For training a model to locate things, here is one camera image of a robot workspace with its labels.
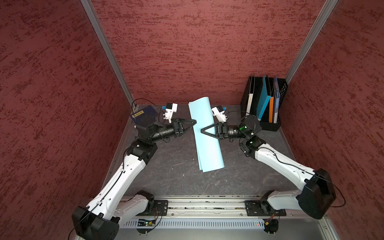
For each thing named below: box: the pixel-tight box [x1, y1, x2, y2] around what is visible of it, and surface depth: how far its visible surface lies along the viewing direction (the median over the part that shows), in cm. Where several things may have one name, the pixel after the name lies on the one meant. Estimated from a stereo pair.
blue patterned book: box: [273, 75, 280, 124], surface depth 93 cm
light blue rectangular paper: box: [188, 96, 225, 173], surface depth 59 cm
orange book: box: [268, 97, 274, 123], surface depth 96 cm
